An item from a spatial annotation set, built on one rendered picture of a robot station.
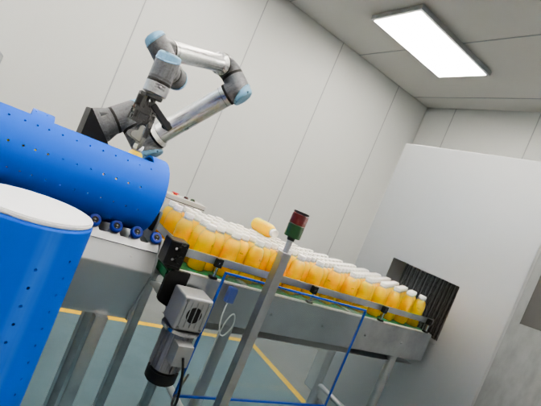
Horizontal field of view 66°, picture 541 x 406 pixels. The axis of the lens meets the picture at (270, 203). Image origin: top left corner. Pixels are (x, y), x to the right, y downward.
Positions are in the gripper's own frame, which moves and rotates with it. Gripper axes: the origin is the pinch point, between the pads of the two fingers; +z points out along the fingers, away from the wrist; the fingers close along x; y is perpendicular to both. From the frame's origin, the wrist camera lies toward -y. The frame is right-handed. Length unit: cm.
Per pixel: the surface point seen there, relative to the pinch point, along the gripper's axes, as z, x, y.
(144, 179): 9.3, 18.4, -1.3
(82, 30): -74, -277, 16
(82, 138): 4.3, 14.4, 21.0
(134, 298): 53, 16, -16
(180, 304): 42, 40, -22
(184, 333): 51, 42, -26
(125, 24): -98, -277, -15
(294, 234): 7, 44, -51
